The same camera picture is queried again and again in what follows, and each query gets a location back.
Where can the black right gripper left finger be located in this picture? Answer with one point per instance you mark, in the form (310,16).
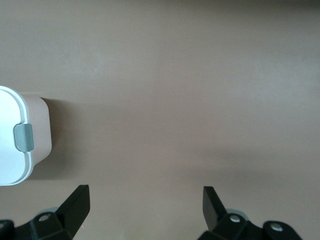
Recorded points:
(72,210)

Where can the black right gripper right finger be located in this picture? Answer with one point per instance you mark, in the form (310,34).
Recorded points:
(215,215)

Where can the pink plastic storage box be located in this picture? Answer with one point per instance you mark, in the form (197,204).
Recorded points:
(40,125)

